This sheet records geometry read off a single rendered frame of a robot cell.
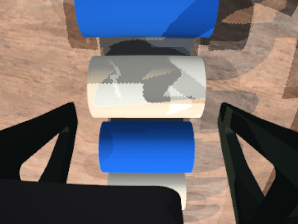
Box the cream plastic cylinder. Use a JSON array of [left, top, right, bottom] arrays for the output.
[[107, 172, 186, 210]]

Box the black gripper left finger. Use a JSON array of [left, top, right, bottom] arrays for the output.
[[0, 102, 78, 183]]

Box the blue plastic bar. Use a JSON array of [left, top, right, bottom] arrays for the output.
[[98, 121, 195, 173], [74, 0, 219, 38]]

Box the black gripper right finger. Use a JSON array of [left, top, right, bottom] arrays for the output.
[[217, 102, 298, 224]]

